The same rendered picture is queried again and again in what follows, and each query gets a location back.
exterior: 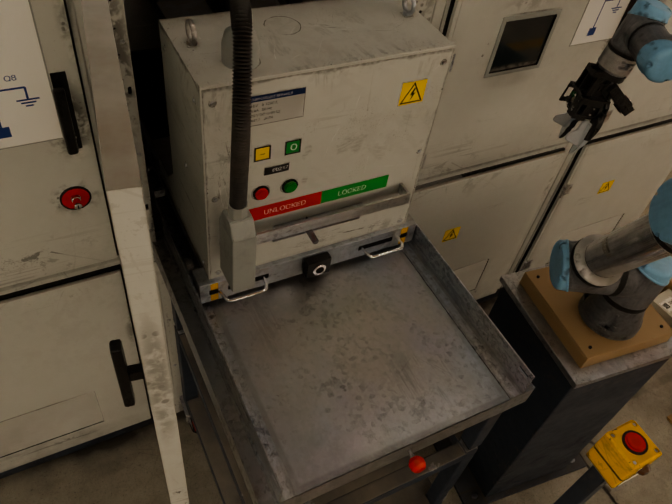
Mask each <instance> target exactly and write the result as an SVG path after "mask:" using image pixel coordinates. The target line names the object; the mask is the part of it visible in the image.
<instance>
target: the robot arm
mask: <svg viewBox="0 0 672 504"><path fill-rule="evenodd" d="M671 15H672V11H671V9H670V8H669V7H668V6H667V5H665V4H664V3H662V2H661V1H659V0H637V1H636V3H635V4H634V6H633V7H632V8H631V10H630V11H628V12H627V16H626V17H625V19H624V20H623V22H622V23H621V25H620V26H619V28H618V29H617V31H616V32H615V34H614V35H613V37H612V38H611V40H610V41H609V43H608V44H607V46H606V47H605V49H604V50H603V52H602V53H601V55H600V56H599V58H598V61H597V63H596V64H595V63H590V62H589V63H588V64H587V66H586V67H585V69H584V70H583V72H582V73H581V75H580V76H579V78H578V80H577V81H576V82H575V81H570V83H569V84H568V86H567V87H566V89H565V91H564V92H563V94H562V95H561V97H560V98H559V100H560V101H566V102H567V103H566V105H567V108H568V110H567V112H566V113H563V114H558V115H556V116H555V117H554V118H553V121H554V122H556V123H558V124H560V125H562V128H561V130H560V133H559V138H562V137H564V136H565V140H566V141H568V142H570V143H572V144H573V145H572V147H571V149H570V151H569V154H573V153H574V152H576V151H577V150H579V149H580V148H581V147H583V146H584V145H585V144H586V143H587V142H588V141H590V140H591V139H592V138H593V137H594V136H595V135H596V134H597V133H598V132H599V130H600V129H601V127H602V125H603V122H604V120H605V118H606V116H607V115H606V114H607V112H608V110H609V108H610V103H611V102H610V100H611V99H612V101H613V102H614V104H613V105H614V106H615V109H616V110H617V111H618V112H619V113H622V114H623V115H624V116H626V115H628V114H629V113H631V112H632V111H634V108H633V107H632V105H633V104H632V102H631V100H630V98H628V97H627V96H626V95H624V94H623V92H622V91H621V89H620V88H619V86H618V85H617V84H621V83H623V82H624V80H625V79H626V77H627V76H629V75H630V73H631V72H632V70H633V69H634V68H635V66H636V65H637V67H638V69H639V70H640V72H641V73H642V74H644V75H645V77H646V78H647V79H648V80H650V81H652V82H655V83H663V82H665V81H670V80H672V34H670V33H669V32H668V31H667V29H666V28H665V25H666V24H667V23H668V20H669V19H670V17H671ZM569 87H572V88H574V89H573V90H572V92H571V93H570V95H569V96H564V94H565V93H566V91H567V90H568V88H569ZM585 119H588V120H590V122H589V121H588V120H585ZM578 121H582V122H581V123H580V125H579V126H578V128H577V129H576V130H573V131H571V129H572V128H574V127H575V125H576V123H577V122H578ZM657 192H658V194H657V195H654V196H653V198H652V201H651V203H650V207H649V213H648V214H646V215H644V216H642V217H640V218H638V219H636V220H634V221H632V222H630V223H628V224H626V225H624V226H622V227H620V228H618V229H616V230H614V231H612V232H610V233H608V234H606V235H601V234H593V235H589V236H586V237H584V238H582V239H580V240H578V241H572V240H568V239H566V240H558V241H557V242H556V243H555V245H554V246H553V249H552V252H551V256H550V264H549V273H550V280H551V283H552V285H553V287H554V288H556V289H557V290H562V291H566V292H568V291H571V292H580V293H584V294H583V296H582V297H581V299H580V301H579V304H578V310H579V314H580V316H581V318H582V320H583V321H584V322H585V324H586V325H587V326H588V327H589V328H590V329H591V330H593V331H594V332H595V333H597V334H599V335H600V336H602V337H605V338H607V339H611V340H616V341H624V340H628V339H631V338H632V337H634V336H635V335H636V334H637V332H638V331H639V330H640V328H641V326H642V323H643V317H644V314H645V310H646V309H647V308H648V306H649V305H650V304H651V303H652V302H653V300H654V299H655V298H656V297H657V296H658V294H659V293H660V292H661V291H662V289H663V288H664V287H665V286H667V285H668V284H669V282H670V279H671V278H672V257H671V255H672V178H670V179H668V180H667V181H665V182H664V183H663V184H662V185H661V186H660V187H659V188H658V190H657Z"/></svg>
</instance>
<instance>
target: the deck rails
mask: <svg viewBox="0 0 672 504"><path fill-rule="evenodd" d="M164 227H165V235H166V239H164V241H165V244H166V246H167V248H168V251H169V253H170V255H171V258H172V260H173V262H174V265H175V267H176V270H177V272H178V274H179V277H180V279H181V281H182V284H183V286H184V288H185V291H186V293H187V295H188V298H189V300H190V303H191V305H192V307H193V310H194V312H195V314H196V317H197V319H198V321H199V324H200V326H201V329H202V331H203V333H204V336H205V338H206V340H207V343H208V345H209V347H210V350H211V352H212V355H213V357H214V359H215V362H216V364H217V366H218V369H219V371H220V373H221V376H222V378H223V380H224V383H225V385H226V388H227V390H228V392H229V395H230V397H231V399H232V402H233V404H234V406H235V409H236V411H237V414H238V416H239V418H240V421H241V423H242V425H243V428H244V430H245V432H246V435H247V437H248V440H249V442H250V444H251V447H252V449H253V451H254V454H255V456H256V458H257V461H258V463H259V465H260V468H261V470H262V473H263V475H264V477H265V480H266V482H267V484H268V487H269V489H270V491H271V494H272V496H273V499H274V501H275V503H276V504H280V503H282V502H285V501H287V500H289V499H291V498H293V497H296V496H297V494H296V491H295V489H294V487H293V485H292V482H291V480H290V478H289V476H288V474H287V471H286V469H285V467H284V465H283V462H282V460H281V458H280V456H279V453H278V451H277V449H276V447H275V445H274V442H273V440H272V438H271V436H270V433H269V431H268V429H267V427H266V424H265V422H264V420H263V418H262V416H261V413H260V411H259V409H258V407H257V404H256V402H255V400H254V398H253V395H252V393H251V391H250V389H249V387H248V384H247V382H246V380H245V378H244V375H243V373H242V371H241V369H240V366H239V364H238V362H237V360H236V358H235V355H234V353H233V351H232V349H231V346H230V344H229V342H228V340H227V337H226V335H225V333H224V331H223V329H222V326H221V324H220V322H219V320H218V317H217V315H216V313H215V311H214V308H213V306H212V304H211V302H207V303H203V304H202V302H201V300H200V298H199V296H198V293H197V291H196V289H195V286H194V284H193V278H192V279H191V277H190V275H189V273H188V270H187V268H186V266H185V264H184V261H183V259H182V258H184V257H187V256H190V255H189V253H188V250H187V248H186V246H185V244H184V242H183V239H182V237H181V235H177V236H172V234H171V231H170V229H169V227H168V225H167V222H166V220H165V219H164ZM402 251H403V252H404V254H405V255H406V257H407V258H408V259H409V261H410V262H411V264H412V265H413V266H414V268H415V269H416V270H417V272H418V273H419V275H420V276H421V277H422V279H423V280H424V281H425V283H426V284H427V286H428V287H429V288H430V290H431V291H432V292H433V294H434V295H435V297H436V298H437V299H438V301H439V302H440V303H441V305H442V306H443V308H444V309H445V310H446V312H447V313H448V314H449V316H450V317H451V319H452V320H453V321H454V323H455V324H456V325H457V327H458V328H459V330H460V331H461V332H462V334H463V335H464V336H465V338H466V339H467V341H468V342H469V343H470V345H471V346H472V347H473V349H474V350H475V352H476V353H477V354H478V356H479V357H480V358H481V360H482V361H483V363H484V364H485V365H486V367H487V368H488V369H489V371H490V372H491V374H492V375H493V376H494V378H495V379H496V380H497V382H498V383H499V385H500V386H501V387H502V389H503V390H504V391H505V393H506V394H507V396H508V397H509V398H510V399H513V398H515V397H517V396H519V395H521V394H524V393H525V391H526V389H527V388H528V386H529V385H530V383H531V382H532V380H533V379H534V377H535V376H534V375H533V373H532V372H531V371H530V370H529V368H528V367H527V366H526V364H525V363H524V362H523V361H522V359H521V358H520V357H519V355H518V354H517V353H516V351H515V350H514V349H513V348H512V346H511V345H510V344H509V342H508V341H507V340H506V339H505V337H504V336H503V335H502V333H501V332H500V331H499V329H498V328H497V327H496V326H495V324H494V323H493V322H492V320H491V319H490V318H489V317H488V315H487V314H486V313H485V311H484V310H483V309H482V307H481V306H480V305H479V304H478V302H477V301H476V300H475V298H474V297H473V296H472V295H471V293H470V292H469V291H468V289H467V288H466V287H465V285H464V284H463V283H462V282H461V280H460V279H459V278H458V276H457V275H456V274H455V273H454V271H453V270H452V269H451V267H450V266H449V265H448V263H447V262H446V261H445V260H444V258H443V257H442V256H441V254H440V253H439V252H438V251H437V249H436V248H435V247H434V245H433V244H432V243H431V241H430V240H429V239H428V238H427V236H426V235H425V234H424V232H423V231H422V230H421V229H420V227H419V226H418V225H417V223H416V227H415V231H414V234H413V237H412V240H411V241H408V242H404V249H402ZM520 366H521V367H522V369H523V370H524V371H525V373H526V374H527V375H528V378H527V379H526V377H525V376H524V375H523V373H522V372H521V371H520V369H519V367H520Z"/></svg>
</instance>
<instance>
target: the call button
mask: <svg viewBox="0 0 672 504"><path fill-rule="evenodd" d="M625 442H626V444H627V446H628V447H629V448H630V449H631V450H633V451H635V452H643V451H644V450H645V448H646V443H645V441H644V439H643V438H642V437H641V436H640V435H638V434H637V433H633V432H630V433H628V434H626V436H625Z"/></svg>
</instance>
